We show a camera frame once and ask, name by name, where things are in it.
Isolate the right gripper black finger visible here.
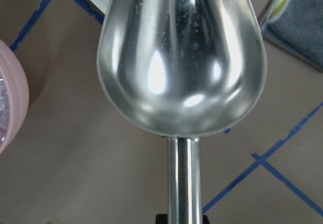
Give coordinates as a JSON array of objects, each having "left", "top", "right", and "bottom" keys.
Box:
[{"left": 155, "top": 214, "right": 168, "bottom": 224}]

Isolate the metal ice scoop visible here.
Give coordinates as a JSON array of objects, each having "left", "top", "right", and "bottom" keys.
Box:
[{"left": 97, "top": 0, "right": 267, "bottom": 223}]

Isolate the pile of clear ice cubes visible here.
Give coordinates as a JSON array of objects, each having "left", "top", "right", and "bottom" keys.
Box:
[{"left": 1, "top": 74, "right": 10, "bottom": 144}]

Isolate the pink bowl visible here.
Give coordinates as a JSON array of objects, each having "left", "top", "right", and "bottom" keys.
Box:
[{"left": 1, "top": 41, "right": 29, "bottom": 152}]

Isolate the grey folded cloth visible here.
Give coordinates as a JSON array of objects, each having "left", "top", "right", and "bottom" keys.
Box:
[{"left": 260, "top": 0, "right": 322, "bottom": 71}]

